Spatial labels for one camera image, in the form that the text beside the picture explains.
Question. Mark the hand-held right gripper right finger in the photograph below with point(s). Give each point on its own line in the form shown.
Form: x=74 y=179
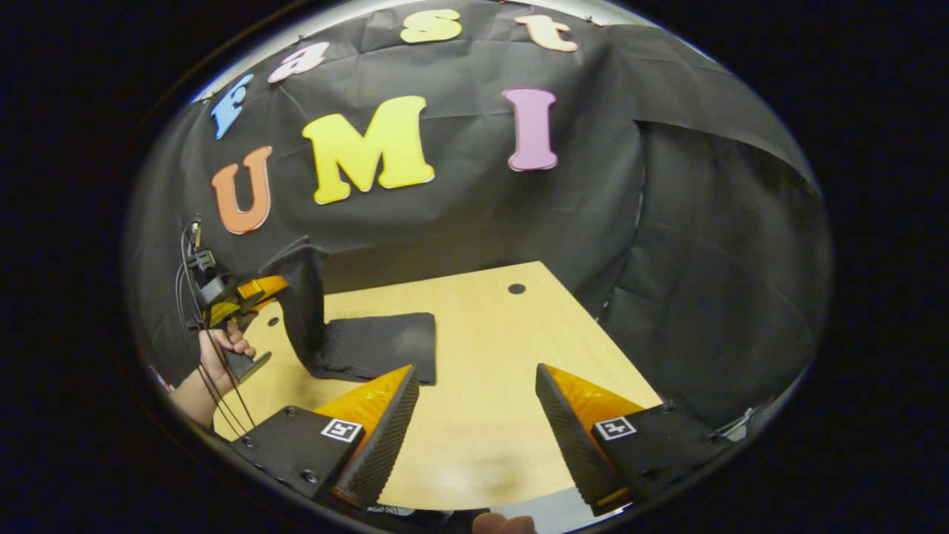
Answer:
x=567 y=445

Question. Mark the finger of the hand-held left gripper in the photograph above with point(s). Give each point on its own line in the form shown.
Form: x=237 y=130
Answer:
x=226 y=313
x=263 y=288

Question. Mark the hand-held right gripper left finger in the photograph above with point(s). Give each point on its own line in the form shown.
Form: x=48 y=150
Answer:
x=385 y=445

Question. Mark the dark jeans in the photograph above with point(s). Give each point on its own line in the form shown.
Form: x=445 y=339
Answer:
x=371 y=345

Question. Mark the black backdrop cloth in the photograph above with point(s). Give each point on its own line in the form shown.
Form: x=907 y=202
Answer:
x=460 y=208

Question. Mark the small black backdrop clip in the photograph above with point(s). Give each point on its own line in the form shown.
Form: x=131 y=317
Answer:
x=591 y=20

